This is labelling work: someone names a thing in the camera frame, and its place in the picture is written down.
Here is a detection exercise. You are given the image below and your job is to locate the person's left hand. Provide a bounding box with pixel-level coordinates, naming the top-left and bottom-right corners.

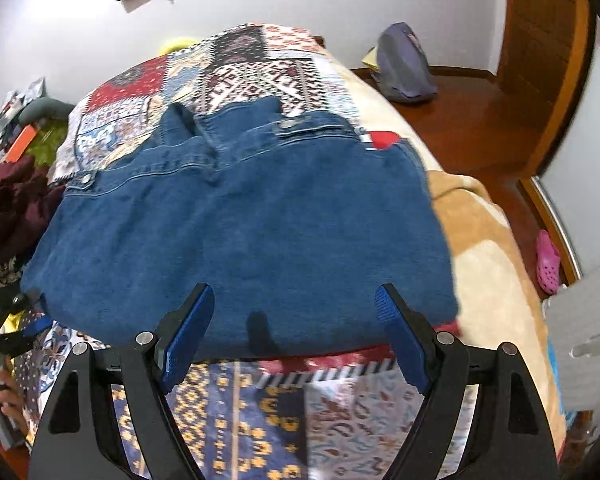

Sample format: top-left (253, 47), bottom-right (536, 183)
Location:
top-left (0, 356), bottom-right (29, 437)

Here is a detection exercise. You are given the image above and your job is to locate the blue denim jacket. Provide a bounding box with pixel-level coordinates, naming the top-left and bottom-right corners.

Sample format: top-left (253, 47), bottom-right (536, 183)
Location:
top-left (21, 97), bottom-right (458, 360)

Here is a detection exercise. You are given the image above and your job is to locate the patchwork patterned quilt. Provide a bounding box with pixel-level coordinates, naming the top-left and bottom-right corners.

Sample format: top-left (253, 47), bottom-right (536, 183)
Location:
top-left (9, 23), bottom-right (481, 480)

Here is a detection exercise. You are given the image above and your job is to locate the pink croc shoe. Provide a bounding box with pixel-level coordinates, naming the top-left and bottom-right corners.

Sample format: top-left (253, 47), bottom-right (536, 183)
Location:
top-left (535, 230), bottom-right (560, 295)

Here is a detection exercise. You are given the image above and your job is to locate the orange box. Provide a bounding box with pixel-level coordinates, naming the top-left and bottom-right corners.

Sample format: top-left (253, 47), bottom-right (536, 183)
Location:
top-left (4, 125), bottom-right (38, 162)

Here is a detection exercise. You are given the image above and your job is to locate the yellow plush pillow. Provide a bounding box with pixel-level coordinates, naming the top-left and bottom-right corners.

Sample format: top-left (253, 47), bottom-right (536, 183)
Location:
top-left (158, 36), bottom-right (201, 55)

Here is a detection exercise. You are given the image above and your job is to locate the brown wooden door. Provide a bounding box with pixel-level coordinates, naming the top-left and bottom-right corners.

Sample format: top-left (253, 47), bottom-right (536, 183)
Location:
top-left (498, 0), bottom-right (595, 180)

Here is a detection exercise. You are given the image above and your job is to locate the purple grey backpack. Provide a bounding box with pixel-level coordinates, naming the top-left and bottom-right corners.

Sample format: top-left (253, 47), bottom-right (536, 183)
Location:
top-left (373, 22), bottom-right (438, 104)

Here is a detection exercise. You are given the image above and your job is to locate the beige cartoon fleece blanket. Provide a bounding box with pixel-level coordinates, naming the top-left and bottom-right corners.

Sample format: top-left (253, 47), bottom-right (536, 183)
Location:
top-left (320, 48), bottom-right (567, 451)

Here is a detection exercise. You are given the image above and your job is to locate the grey green neck pillow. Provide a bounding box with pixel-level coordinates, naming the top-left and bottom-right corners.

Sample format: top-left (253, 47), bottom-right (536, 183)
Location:
top-left (18, 96), bottom-right (76, 127)

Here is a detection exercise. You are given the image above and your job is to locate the white sliding wardrobe door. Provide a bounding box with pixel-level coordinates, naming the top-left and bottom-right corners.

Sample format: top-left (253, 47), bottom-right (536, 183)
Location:
top-left (532, 20), bottom-right (600, 278)

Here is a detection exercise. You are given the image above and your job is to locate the maroon crumpled garment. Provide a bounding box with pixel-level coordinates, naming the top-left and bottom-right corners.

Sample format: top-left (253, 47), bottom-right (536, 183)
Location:
top-left (0, 155), bottom-right (64, 264)

